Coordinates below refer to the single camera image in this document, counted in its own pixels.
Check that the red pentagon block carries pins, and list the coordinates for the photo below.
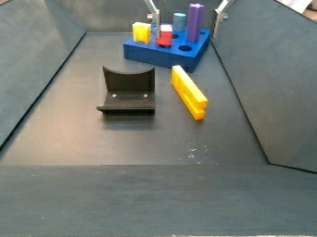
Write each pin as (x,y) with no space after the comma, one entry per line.
(165,39)

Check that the purple star prism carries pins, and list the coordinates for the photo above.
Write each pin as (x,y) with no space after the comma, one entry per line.
(194,22)

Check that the black curved stand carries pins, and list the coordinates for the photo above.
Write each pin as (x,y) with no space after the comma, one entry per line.
(130,91)

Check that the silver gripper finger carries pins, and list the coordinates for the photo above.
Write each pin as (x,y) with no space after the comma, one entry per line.
(220,16)
(154,15)

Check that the yellow double-square block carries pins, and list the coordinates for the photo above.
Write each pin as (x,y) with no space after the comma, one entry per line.
(189,92)

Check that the blue peg board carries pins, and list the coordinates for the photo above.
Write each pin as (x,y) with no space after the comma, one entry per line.
(184,53)

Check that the yellow arch block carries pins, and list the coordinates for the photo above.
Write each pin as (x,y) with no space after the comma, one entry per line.
(142,32)

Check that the light blue cylinder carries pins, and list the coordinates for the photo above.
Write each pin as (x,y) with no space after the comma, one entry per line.
(180,21)

